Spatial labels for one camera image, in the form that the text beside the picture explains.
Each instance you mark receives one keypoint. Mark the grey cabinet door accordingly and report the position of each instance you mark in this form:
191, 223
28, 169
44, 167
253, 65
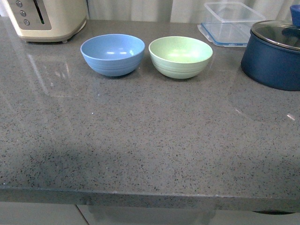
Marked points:
23, 213

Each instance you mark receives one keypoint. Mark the clear container lid blue seal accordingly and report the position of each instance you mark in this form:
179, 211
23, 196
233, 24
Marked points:
226, 34

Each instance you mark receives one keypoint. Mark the blue plastic bowl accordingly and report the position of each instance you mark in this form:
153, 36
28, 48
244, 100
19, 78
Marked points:
113, 54

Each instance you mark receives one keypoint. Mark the glass lid with blue knob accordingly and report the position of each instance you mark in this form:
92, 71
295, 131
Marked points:
281, 33

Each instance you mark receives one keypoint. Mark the grey cabinet drawer front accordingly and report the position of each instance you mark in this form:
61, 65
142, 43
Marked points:
108, 215

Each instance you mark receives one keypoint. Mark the dark blue saucepan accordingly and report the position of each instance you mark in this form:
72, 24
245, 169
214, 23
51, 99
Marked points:
271, 65

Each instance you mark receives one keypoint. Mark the clear plastic food container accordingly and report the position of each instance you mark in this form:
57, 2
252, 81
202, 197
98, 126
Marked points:
231, 12

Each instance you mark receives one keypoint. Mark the green plastic bowl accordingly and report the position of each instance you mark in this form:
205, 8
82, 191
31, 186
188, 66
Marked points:
179, 57

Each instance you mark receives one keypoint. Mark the cream two-slot toaster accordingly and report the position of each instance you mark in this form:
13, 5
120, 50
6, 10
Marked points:
46, 20

